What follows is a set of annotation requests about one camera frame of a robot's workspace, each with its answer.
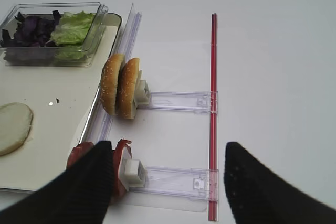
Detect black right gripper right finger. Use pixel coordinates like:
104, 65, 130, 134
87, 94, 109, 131
224, 142, 335, 223

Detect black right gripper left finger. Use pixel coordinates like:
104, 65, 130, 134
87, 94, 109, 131
1, 141, 114, 223

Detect white bun bottom half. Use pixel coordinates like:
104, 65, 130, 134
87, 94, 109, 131
1, 102, 34, 156

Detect stacked brown meat patties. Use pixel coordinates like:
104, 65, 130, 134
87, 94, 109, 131
110, 139, 132, 204

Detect front red meat slice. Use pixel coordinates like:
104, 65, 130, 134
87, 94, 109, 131
66, 142, 94, 169

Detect white meat pusher block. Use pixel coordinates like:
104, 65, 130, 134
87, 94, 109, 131
118, 148, 146, 191

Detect clear meat pusher track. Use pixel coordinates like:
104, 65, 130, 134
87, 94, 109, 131
130, 166, 218, 202

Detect green lettuce leaves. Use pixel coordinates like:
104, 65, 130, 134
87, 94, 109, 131
50, 11, 95, 46

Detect right red strip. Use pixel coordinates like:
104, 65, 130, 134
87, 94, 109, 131
208, 13, 218, 221

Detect white metal tray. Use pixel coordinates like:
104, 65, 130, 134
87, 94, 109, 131
1, 14, 122, 191

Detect clear bun pusher track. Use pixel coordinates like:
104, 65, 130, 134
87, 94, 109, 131
139, 91, 218, 114

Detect white bun pusher block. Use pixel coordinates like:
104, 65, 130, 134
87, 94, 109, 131
134, 70, 151, 106

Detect front sesame bun top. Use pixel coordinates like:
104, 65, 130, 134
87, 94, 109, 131
100, 54, 124, 115

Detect sesame bun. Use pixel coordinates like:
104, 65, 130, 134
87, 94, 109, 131
117, 58, 140, 120
100, 54, 124, 115

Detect rear sesame bun top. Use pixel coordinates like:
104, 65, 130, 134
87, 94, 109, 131
117, 58, 140, 120

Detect clear plastic salad container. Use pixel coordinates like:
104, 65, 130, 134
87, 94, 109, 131
1, 2, 108, 67

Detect purple cabbage leaves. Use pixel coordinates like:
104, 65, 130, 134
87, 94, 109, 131
1, 10, 61, 48

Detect right clear divider rail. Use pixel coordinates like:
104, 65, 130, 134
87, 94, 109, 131
80, 4, 142, 143

